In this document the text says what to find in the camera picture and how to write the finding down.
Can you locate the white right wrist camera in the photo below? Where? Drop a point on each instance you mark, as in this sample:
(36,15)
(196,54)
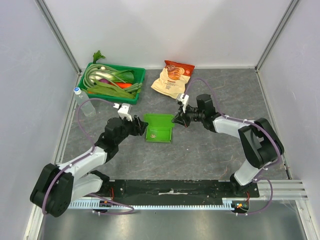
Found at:
(183,100)

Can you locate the green paper box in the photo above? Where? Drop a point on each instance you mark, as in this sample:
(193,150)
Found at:
(159,125)

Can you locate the clear plastic water bottle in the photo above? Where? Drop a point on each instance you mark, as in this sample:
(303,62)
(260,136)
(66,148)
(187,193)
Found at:
(81,97)

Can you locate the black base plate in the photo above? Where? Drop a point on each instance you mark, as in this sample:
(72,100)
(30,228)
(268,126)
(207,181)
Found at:
(173,192)

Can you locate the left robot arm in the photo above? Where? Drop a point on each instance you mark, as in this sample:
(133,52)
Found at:
(58,185)

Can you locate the orange carrot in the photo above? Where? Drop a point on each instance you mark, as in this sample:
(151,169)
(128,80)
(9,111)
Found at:
(123,85)

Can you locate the celery leaf sprig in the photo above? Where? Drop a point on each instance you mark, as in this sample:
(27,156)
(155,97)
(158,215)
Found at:
(97,56)

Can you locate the red and cream snack bag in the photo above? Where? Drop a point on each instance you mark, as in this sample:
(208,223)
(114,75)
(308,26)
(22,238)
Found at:
(173,78)

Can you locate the purple onion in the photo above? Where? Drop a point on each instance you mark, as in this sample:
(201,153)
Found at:
(105,81)

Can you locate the bok choy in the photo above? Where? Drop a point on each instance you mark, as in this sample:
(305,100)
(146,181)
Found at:
(125,76)

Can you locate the light blue cable duct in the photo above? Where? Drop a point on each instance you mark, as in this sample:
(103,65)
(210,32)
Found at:
(91,203)

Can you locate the green plastic crate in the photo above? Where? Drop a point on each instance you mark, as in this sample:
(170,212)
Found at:
(139,76)

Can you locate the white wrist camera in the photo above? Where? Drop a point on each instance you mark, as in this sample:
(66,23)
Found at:
(183,100)
(123,111)

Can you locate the green asparagus bunch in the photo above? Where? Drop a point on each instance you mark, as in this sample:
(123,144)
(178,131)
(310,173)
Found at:
(133,88)

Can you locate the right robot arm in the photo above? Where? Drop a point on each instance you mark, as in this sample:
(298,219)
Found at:
(261,145)

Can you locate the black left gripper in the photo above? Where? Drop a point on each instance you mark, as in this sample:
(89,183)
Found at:
(136,124)

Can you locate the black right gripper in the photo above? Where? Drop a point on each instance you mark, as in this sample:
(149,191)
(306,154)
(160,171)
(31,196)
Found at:
(184,117)

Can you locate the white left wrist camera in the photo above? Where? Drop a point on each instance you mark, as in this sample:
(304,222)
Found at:
(123,111)

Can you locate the green long beans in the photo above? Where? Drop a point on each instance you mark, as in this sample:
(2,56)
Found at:
(89,81)

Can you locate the green leafy vegetable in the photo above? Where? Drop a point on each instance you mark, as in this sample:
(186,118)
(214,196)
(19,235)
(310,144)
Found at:
(110,91)

